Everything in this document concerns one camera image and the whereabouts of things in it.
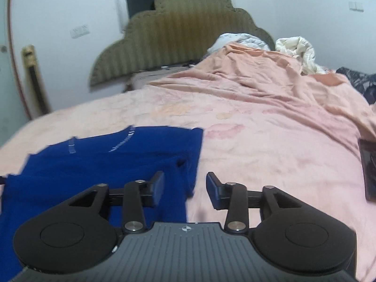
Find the pink bed sheet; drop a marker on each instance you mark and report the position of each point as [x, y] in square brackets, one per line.
[264, 141]

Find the cream quilt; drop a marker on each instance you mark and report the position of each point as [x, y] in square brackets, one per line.
[296, 45]

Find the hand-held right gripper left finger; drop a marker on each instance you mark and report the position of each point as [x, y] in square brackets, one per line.
[158, 188]

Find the dark patterned cloth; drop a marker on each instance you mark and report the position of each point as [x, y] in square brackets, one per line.
[358, 79]

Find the dark glossy tablet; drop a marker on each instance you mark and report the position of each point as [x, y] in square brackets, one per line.
[370, 170]

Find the olive padded headboard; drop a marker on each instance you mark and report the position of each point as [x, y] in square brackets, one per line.
[176, 35]

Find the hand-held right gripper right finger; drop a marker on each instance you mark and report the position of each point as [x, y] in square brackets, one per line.
[212, 191]

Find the gold tower air conditioner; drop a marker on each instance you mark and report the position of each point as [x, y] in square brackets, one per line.
[30, 61]

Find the white wall socket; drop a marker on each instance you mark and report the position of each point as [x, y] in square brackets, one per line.
[79, 31]

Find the white wall switch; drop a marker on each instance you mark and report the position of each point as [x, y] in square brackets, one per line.
[356, 6]

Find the brown door frame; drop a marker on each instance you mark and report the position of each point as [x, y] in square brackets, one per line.
[9, 35]

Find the blue sweater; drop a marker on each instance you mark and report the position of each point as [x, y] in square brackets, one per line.
[102, 164]

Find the brown pillow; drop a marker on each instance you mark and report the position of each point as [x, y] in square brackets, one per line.
[147, 77]

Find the grey white pillow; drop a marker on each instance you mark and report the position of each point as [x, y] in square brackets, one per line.
[243, 39]

